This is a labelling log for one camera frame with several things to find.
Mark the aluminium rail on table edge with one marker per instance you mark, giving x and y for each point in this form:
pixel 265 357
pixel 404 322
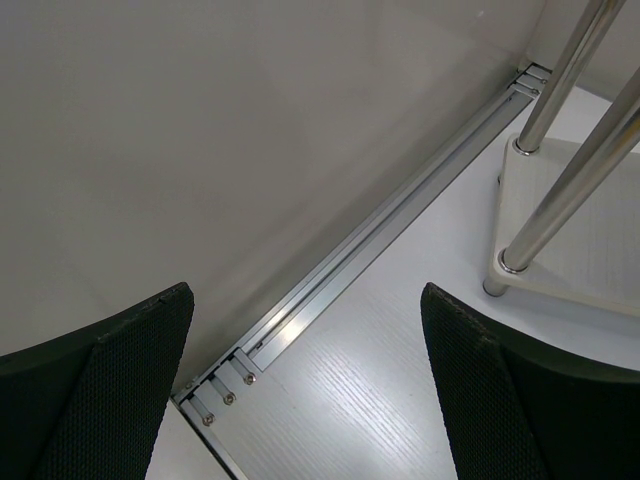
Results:
pixel 206 397

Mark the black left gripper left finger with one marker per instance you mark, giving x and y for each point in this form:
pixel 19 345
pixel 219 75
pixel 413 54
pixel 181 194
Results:
pixel 89 404

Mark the white two-tier shelf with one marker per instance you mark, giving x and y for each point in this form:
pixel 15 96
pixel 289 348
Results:
pixel 567 216

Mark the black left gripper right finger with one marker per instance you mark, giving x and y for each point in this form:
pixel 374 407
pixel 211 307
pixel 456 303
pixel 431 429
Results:
pixel 515 407

